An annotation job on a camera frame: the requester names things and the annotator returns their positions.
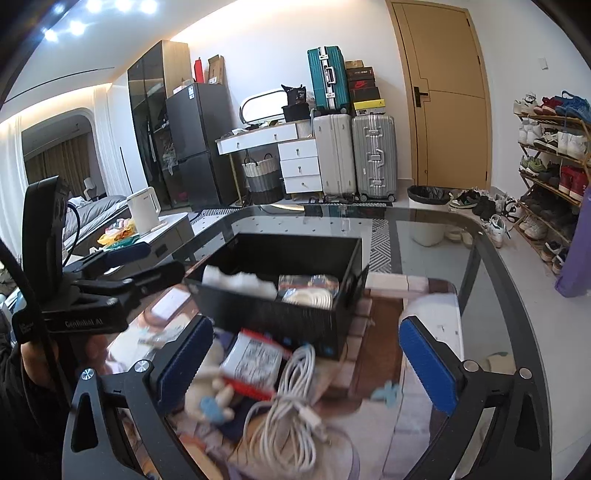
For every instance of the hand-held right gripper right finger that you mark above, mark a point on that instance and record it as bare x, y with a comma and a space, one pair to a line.
427, 364

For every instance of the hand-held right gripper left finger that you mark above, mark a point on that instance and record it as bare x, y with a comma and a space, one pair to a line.
184, 355

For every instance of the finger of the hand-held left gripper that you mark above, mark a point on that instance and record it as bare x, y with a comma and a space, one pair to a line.
131, 253
157, 274

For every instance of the white blue plush toy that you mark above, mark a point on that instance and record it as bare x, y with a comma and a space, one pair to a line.
207, 374

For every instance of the red-edged white packet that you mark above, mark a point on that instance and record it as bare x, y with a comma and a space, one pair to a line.
254, 362

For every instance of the black cardboard box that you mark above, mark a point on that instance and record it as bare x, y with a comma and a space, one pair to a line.
277, 318

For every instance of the person's left forearm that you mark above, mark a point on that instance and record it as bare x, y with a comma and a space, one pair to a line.
23, 424

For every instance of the person's left hand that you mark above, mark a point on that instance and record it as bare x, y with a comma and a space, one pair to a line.
94, 350

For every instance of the pile of colourful snack packets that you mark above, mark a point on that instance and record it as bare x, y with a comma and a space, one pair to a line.
117, 235

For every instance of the white electric kettle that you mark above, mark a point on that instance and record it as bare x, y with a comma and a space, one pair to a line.
144, 212

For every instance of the grey side table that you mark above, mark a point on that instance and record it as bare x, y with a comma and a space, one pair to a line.
175, 233

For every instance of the bed with grey bedding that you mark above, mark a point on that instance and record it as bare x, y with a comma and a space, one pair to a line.
92, 212

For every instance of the printed cartoon desk mat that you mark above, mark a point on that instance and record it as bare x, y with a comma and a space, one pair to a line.
383, 323

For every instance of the white chair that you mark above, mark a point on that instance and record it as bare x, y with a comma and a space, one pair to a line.
88, 189

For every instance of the beige slipper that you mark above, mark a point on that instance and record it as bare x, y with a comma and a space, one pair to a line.
498, 361

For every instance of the brown curtain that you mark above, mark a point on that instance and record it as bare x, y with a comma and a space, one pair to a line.
60, 161

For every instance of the white tissue wad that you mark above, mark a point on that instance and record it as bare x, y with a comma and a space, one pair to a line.
240, 281

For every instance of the black fridge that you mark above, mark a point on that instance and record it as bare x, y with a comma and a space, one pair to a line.
198, 143

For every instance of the dark glass cabinet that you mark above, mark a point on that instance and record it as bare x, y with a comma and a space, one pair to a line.
147, 124

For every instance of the pair of white slippers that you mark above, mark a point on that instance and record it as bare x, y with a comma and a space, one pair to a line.
459, 236

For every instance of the grey white laundry basket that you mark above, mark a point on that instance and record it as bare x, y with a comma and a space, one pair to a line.
262, 180

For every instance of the clear orange packet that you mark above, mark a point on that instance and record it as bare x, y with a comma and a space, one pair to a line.
309, 282

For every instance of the white trash bin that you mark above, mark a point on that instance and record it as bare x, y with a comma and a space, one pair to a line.
429, 217

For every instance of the cluster of loose sneakers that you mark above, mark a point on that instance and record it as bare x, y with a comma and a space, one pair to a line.
489, 207

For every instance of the white vanity desk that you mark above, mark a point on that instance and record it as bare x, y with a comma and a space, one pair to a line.
258, 137

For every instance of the white drawer unit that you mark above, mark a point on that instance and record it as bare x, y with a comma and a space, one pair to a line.
301, 166

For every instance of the purple cloth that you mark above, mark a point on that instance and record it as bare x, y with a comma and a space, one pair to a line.
577, 249

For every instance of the red flat box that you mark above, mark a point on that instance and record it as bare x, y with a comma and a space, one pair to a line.
199, 71

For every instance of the oval mirror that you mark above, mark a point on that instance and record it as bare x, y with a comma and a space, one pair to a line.
265, 107

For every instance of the open cardboard box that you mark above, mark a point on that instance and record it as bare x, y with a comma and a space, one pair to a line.
217, 71

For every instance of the silver suitcase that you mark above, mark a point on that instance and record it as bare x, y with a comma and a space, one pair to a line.
375, 157

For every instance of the white suitcase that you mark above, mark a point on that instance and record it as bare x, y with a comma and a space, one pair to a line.
334, 154

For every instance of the black bag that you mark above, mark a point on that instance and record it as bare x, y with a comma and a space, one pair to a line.
294, 106

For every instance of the wooden shoe rack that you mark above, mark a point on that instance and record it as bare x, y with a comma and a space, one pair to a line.
554, 184

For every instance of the tan wooden door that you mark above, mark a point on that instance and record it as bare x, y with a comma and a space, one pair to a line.
450, 115

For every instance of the teal suitcase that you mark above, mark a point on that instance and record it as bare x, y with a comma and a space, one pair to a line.
328, 78

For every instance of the shoe rack with shoes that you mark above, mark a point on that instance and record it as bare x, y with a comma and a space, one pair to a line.
561, 138

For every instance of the black red-logo shoe box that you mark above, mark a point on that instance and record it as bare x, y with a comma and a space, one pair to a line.
361, 84

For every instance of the brown cardboard shoe box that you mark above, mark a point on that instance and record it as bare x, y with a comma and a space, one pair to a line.
356, 64

